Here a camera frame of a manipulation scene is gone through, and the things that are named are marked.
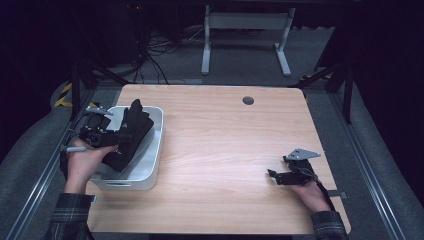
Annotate grey table edge clip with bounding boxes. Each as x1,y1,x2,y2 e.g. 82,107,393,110
326,189,348,200

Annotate white plastic bin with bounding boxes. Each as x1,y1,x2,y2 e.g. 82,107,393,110
88,105,165,192

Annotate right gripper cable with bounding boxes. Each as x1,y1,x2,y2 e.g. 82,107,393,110
313,181,336,213

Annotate bundle of black floor cables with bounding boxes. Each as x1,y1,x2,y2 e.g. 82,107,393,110
133,26,208,85

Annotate person's left hand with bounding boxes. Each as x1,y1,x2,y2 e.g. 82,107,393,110
63,139,119,195

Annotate black glove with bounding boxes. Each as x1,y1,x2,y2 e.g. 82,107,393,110
101,143,136,173
114,98,155,158

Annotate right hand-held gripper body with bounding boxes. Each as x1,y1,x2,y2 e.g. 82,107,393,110
281,148,322,187

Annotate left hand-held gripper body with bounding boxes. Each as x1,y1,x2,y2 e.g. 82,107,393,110
78,105,120,149

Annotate black tripod stand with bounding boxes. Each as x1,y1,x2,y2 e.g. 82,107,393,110
288,63,354,125
68,56,134,122

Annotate grey metal floor rail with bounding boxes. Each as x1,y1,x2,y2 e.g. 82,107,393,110
328,93,406,240
6,89,98,240

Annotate yellow black hazard tape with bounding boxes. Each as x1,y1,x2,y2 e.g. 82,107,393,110
54,82,100,109

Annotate white metal desk frame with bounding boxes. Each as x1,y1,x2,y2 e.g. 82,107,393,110
200,4,297,77

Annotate person's right hand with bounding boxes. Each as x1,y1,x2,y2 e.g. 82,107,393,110
285,181,332,214

